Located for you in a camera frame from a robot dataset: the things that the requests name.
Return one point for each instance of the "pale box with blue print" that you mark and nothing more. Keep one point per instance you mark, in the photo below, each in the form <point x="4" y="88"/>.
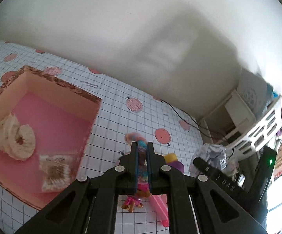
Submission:
<point x="253" y="90"/>

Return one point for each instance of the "white shelf unit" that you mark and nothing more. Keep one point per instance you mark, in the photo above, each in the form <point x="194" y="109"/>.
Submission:
<point x="238" y="112"/>

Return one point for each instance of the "small colourful-haired doll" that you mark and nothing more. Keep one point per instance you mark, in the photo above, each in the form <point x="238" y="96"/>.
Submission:
<point x="142" y="173"/>

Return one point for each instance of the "white plastic basket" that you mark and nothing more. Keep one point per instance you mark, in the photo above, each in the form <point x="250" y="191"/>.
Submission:
<point x="260" y="131"/>

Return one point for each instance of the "cream fluffy scrunchie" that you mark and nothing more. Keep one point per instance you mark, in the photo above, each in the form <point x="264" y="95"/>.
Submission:
<point x="11" y="136"/>

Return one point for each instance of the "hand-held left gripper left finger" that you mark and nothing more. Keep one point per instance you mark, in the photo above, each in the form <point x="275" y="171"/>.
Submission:
<point x="134" y="168"/>

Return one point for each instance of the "yellow round sponge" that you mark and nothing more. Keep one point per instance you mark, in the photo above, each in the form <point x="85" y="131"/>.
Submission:
<point x="170" y="157"/>

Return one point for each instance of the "pink comb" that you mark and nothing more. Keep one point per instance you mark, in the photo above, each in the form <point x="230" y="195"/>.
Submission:
<point x="161" y="212"/>

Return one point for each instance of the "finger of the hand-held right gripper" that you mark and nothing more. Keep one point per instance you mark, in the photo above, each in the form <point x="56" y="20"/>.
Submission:
<point x="204" y="167"/>

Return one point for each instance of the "pink floral cardboard box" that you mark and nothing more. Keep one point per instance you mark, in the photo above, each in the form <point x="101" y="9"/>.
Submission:
<point x="58" y="126"/>

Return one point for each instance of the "small clear packet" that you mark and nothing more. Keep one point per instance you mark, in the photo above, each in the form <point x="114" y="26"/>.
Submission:
<point x="54" y="173"/>

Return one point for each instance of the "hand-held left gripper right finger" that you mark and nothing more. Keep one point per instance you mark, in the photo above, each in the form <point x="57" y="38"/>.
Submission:
<point x="149" y="168"/>

